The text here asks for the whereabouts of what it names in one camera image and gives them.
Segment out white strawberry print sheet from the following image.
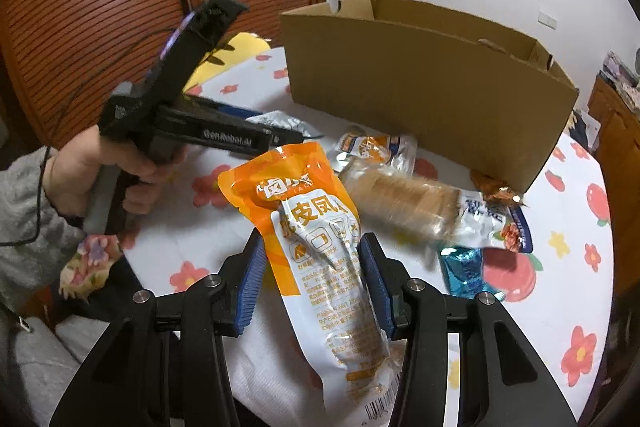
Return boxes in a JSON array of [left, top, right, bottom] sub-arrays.
[[120, 46, 617, 427]]

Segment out small orange white packet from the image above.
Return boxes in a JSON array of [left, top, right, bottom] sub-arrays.
[[334, 127, 419, 178]]

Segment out clear cracker packet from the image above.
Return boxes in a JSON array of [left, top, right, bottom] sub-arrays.
[[340, 159, 464, 242]]

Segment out cardboard box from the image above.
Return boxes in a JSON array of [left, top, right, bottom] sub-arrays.
[[278, 0, 580, 198]]

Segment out clutter on cabinet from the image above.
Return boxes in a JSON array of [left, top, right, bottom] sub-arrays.
[[600, 51, 640, 108]]

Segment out person's left hand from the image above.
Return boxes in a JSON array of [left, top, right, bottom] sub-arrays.
[[42, 127, 189, 215]]

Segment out floral quilt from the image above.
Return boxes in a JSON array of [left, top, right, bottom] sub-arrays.
[[58, 234, 124, 304]]

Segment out large orange snack packet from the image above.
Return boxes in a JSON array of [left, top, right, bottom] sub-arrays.
[[217, 141, 407, 424]]

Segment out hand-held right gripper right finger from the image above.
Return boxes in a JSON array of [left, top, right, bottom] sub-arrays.
[[357, 232, 581, 427]]

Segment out copper candy wrapper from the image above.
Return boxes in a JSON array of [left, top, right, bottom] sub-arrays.
[[470, 169, 531, 208]]

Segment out white paper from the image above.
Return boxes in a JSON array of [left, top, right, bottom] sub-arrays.
[[580, 113, 602, 152]]

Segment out wooden cabinet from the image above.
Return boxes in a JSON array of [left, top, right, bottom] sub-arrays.
[[586, 74, 640, 300]]

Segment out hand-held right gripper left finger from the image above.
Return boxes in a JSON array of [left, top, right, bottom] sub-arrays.
[[50, 229, 271, 427]]

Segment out blue candy wrapper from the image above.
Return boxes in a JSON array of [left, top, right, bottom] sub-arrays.
[[437, 243, 519, 301]]

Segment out navy blanket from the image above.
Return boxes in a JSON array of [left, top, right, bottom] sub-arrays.
[[567, 107, 592, 142]]

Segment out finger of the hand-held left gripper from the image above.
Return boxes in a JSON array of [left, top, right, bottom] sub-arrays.
[[267, 131, 308, 148], [186, 94, 261, 118]]

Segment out person's grey clothing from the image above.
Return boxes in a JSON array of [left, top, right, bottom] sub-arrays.
[[0, 302, 117, 427]]

